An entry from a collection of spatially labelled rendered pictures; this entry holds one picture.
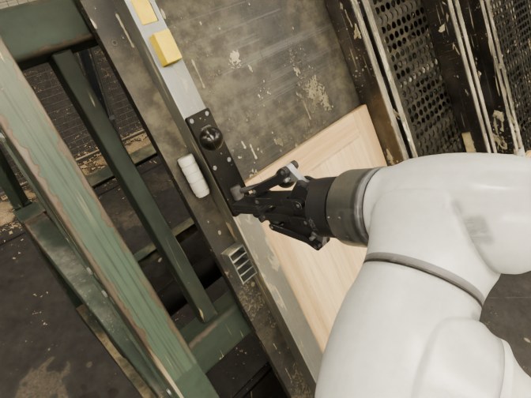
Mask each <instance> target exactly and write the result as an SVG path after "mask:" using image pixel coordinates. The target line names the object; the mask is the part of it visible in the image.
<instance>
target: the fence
mask: <svg viewBox="0 0 531 398"><path fill-rule="evenodd" d="M112 1H113V3H114V4H115V6H116V8H117V10H118V12H119V14H120V16H121V18H122V20H123V22H124V24H125V26H126V28H127V30H128V32H129V34H130V36H131V38H132V40H133V41H134V44H135V46H136V48H137V50H138V52H139V53H140V55H141V57H142V59H143V61H144V63H145V65H146V67H147V69H148V71H149V73H150V75H151V77H152V79H153V81H154V83H155V85H156V87H157V89H158V91H159V93H160V95H161V97H162V99H163V101H164V102H165V104H166V106H167V108H168V110H169V112H170V114H171V116H172V118H173V120H174V122H175V124H176V126H177V128H178V130H179V132H180V134H181V136H182V138H183V140H184V142H185V144H186V146H187V148H188V150H189V151H190V153H191V154H193V156H194V158H195V162H197V164H198V166H199V170H201V172H202V174H203V177H204V178H205V180H206V182H207V184H208V186H209V189H210V191H209V192H210V193H211V195H212V197H213V199H214V201H215V202H216V204H217V207H218V208H219V210H220V213H221V215H222V216H223V218H224V221H225V223H226V224H227V226H228V229H229V231H230V232H231V234H232V237H233V238H234V240H235V242H237V243H241V244H243V245H244V247H245V249H246V251H247V253H248V255H249V257H250V259H251V261H252V263H253V265H254V267H255V269H256V271H257V273H256V274H255V275H254V276H253V277H254V280H255V282H256V284H257V285H258V288H259V290H260V292H261V293H262V296H263V297H264V299H265V301H266V303H267V305H268V307H269V309H270V311H271V313H272V315H273V317H274V319H275V321H276V323H277V325H278V327H279V329H280V331H281V333H282V335H283V337H284V339H285V341H286V343H287V345H288V346H289V348H290V350H291V352H292V354H293V356H294V358H295V360H296V362H297V364H298V366H299V368H300V370H301V372H302V374H303V376H304V378H305V380H306V382H307V384H308V386H309V388H310V390H311V392H312V394H313V395H315V389H316V385H317V380H318V373H319V370H320V366H321V362H322V356H323V353H322V350H321V348H320V346H319V344H318V341H317V340H316V338H315V336H314V333H313V332H312V329H311V327H310V325H309V323H308V321H307V319H306V317H305V315H304V313H303V310H302V308H301V306H300V304H299V302H298V300H297V298H296V296H295V293H294V291H293V290H292V287H291V285H290V283H289V282H288V279H287V277H286V275H285V273H284V270H283V269H282V267H281V264H280V262H279V261H278V258H277V255H276V254H275V252H274V250H273V247H272V246H271V244H270V242H269V239H268V237H267V235H266V233H265V231H264V229H263V227H262V225H261V222H260V221H259V220H258V218H255V217H254V216H253V214H240V215H238V216H237V217H235V216H232V214H231V212H230V210H229V208H228V206H227V204H226V202H225V200H224V198H223V196H222V194H221V192H220V190H219V188H218V186H217V184H216V182H215V180H214V178H213V176H212V174H211V172H210V170H209V168H208V166H207V164H206V162H205V160H204V158H203V156H202V154H201V152H200V150H199V148H198V146H197V144H196V142H195V140H194V138H193V136H192V134H191V132H190V130H189V128H188V126H187V124H186V122H185V118H187V117H189V116H191V115H193V114H195V113H197V112H199V111H201V110H203V109H205V105H204V103H203V102H202V99H201V97H200V95H199V93H198V90H197V89H196V87H195V85H194V82H193V80H192V78H191V76H190V74H189V72H188V70H187V68H186V66H185V63H184V61H183V59H182V58H181V59H180V60H178V61H177V62H174V63H172V64H170V65H168V66H165V67H163V66H162V64H161V62H160V60H159V58H158V55H157V53H156V51H155V49H154V47H153V45H152V43H151V41H150V39H149V37H150V36H151V35H152V34H153V33H156V32H160V31H163V30H165V29H168V27H167V25H166V24H165V22H164V19H163V18H162V16H161V14H160V11H159V9H158V7H157V5H156V3H155V1H154V0H149V3H150V5H151V7H152V8H153V12H154V13H155V15H156V18H157V20H158V21H156V22H153V23H151V24H146V25H142V23H141V21H140V19H139V17H138V15H137V13H136V11H135V9H134V7H133V5H132V3H131V1H130V0H112Z"/></svg>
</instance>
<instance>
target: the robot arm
mask: <svg viewBox="0 0 531 398"><path fill-rule="evenodd" d="M298 167H299V164H298V163H297V162H296V161H295V160H293V161H291V162H290V163H288V164H287V165H285V166H284V167H282V168H281V169H280V170H279V172H278V173H277V174H275V175H273V176H271V177H269V178H267V179H266V180H264V181H262V182H260V183H259V184H257V185H256V186H255V187H253V188H252V192H253V193H251V194H249V195H248V196H246V197H243V198H242V199H240V200H239V201H237V202H236V203H235V204H233V205H232V207H233V209H234V211H235V213H241V214H253V216H254V217H255V218H258V220H259V221H260V222H261V223H263V222H264V221H266V220H268V221H269V222H270V224H269V228H270V229H271V230H272V231H276V232H278V233H281V234H283V235H287V236H288V237H291V238H294V239H297V240H299V241H301V242H305V243H306V244H308V245H309V246H311V247H312V248H314V249H315V250H320V249H321V248H322V247H323V246H324V245H325V244H326V243H328V242H329V241H330V238H336V239H337V240H339V241H340V242H342V243H343V244H345V245H347V246H356V247H362V248H367V252H366V256H365V258H364V261H363V264H362V267H361V269H360V271H359V273H358V275H357V277H356V279H355V281H354V282H353V284H352V286H351V287H350V288H349V290H348V292H347V294H346V296H345V298H344V300H343V302H342V304H341V307H340V309H339V310H338V313H337V316H336V318H335V321H334V323H333V327H332V329H331V331H330V335H329V338H328V340H327V343H326V348H325V350H324V353H323V356H322V362H321V366H320V370H319V373H318V380H317V385H316V389H315V395H314V398H531V377H530V376H529V375H527V374H526V373H525V372H524V371H523V369H522V368H521V367H520V366H519V365H518V363H517V361H516V359H515V357H514V355H513V353H512V350H511V349H510V345H509V344H508V343H507V342H506V341H505V340H502V339H500V338H498V337H497V336H495V335H493V334H492V333H491V332H490V331H489V330H488V328H487V327H486V326H485V325H484V324H483V323H481V322H479V320H480V314H481V310H482V307H483V304H484V301H485V299H486V298H487V296H488V293H489V291H490V290H491V289H492V287H493V286H494V285H495V283H496V282H497V280H498V279H499V277H500V275H501V273H504V274H521V273H524V272H528V271H531V158H529V157H525V156H514V155H508V154H499V153H482V152H461V153H445V154H438V155H430V156H421V157H417V158H412V159H409V160H405V161H403V162H401V163H399V164H396V165H393V166H388V167H387V166H381V167H373V168H362V169H351V170H347V171H345V172H343V173H341V174H340V175H338V176H334V177H324V178H312V177H311V176H309V175H305V176H302V175H301V174H300V172H299V171H298V170H297V169H298ZM282 182H284V183H287V182H295V183H296V184H295V185H294V187H293V189H292V190H270V189H271V188H273V187H275V186H278V185H280V184H281V183H282ZM271 206H272V207H271ZM281 224H283V225H281Z"/></svg>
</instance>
